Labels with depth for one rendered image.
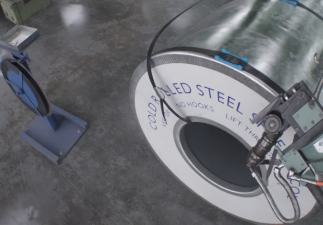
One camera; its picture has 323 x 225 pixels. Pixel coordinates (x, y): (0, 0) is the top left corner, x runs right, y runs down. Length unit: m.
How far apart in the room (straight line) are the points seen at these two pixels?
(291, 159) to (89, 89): 2.47
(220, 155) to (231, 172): 0.14
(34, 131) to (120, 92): 0.97
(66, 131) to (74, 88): 0.59
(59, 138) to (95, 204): 0.78
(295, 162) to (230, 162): 0.94
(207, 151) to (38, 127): 1.77
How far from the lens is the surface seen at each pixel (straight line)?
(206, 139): 1.67
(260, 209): 1.59
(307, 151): 0.78
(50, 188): 2.43
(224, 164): 1.69
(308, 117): 0.76
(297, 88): 0.77
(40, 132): 2.80
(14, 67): 2.13
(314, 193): 0.88
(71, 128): 2.68
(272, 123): 0.80
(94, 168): 2.38
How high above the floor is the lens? 1.98
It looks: 48 degrees down
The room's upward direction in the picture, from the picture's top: 6 degrees counter-clockwise
